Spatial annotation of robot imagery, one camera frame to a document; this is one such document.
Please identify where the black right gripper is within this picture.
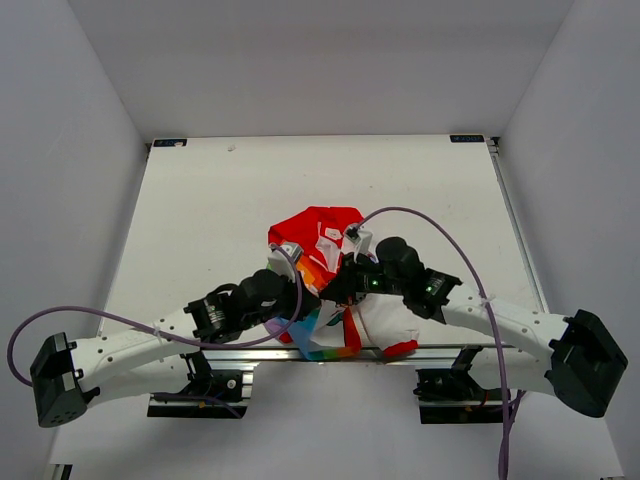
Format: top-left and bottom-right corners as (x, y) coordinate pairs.
(320, 249), (408, 304)

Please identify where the colourful cartoon children's jacket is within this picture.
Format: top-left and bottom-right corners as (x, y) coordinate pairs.
(267, 206), (419, 361)

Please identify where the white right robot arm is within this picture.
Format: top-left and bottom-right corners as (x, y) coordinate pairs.
(320, 237), (628, 418)

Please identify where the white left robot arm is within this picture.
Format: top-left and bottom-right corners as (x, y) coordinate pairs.
(30, 269), (320, 428)

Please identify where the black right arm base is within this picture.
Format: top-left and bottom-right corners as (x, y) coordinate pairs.
(413, 345), (502, 403)

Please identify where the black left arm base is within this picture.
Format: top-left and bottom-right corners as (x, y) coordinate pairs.
(152, 352), (244, 405)

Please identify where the blue label right corner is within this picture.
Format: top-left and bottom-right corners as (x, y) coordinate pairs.
(449, 134), (485, 143)

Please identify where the blue label corner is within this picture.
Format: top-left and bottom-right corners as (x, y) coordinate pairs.
(152, 138), (187, 148)
(449, 134), (485, 143)

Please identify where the blue label left corner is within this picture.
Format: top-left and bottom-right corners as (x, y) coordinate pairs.
(152, 138), (187, 148)

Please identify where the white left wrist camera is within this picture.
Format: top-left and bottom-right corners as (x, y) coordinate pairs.
(268, 242), (303, 279)

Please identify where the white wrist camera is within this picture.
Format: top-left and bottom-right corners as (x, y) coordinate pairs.
(341, 224), (373, 257)
(268, 242), (303, 279)

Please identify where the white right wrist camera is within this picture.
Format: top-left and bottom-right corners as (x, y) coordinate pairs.
(341, 224), (373, 257)

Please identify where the aluminium table edge rail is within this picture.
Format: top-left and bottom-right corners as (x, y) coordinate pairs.
(92, 327), (566, 362)

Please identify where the aluminium right side rail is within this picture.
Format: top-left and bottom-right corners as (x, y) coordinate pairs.
(485, 137), (548, 313)

